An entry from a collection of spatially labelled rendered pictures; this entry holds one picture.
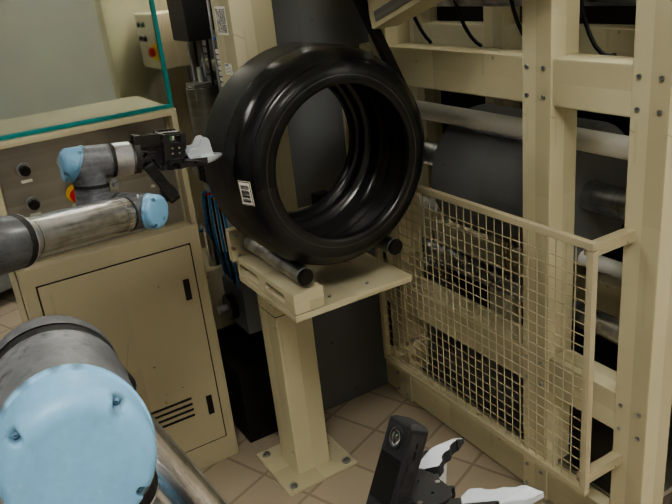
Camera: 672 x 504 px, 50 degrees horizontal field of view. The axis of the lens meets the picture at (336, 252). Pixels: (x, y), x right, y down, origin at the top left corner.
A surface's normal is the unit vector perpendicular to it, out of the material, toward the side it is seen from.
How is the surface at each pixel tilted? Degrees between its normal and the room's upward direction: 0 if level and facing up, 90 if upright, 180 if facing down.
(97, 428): 84
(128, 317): 90
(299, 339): 90
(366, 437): 0
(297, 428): 90
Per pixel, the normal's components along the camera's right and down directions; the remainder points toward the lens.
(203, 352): 0.51, 0.27
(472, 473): -0.10, -0.92
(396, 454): -0.83, -0.24
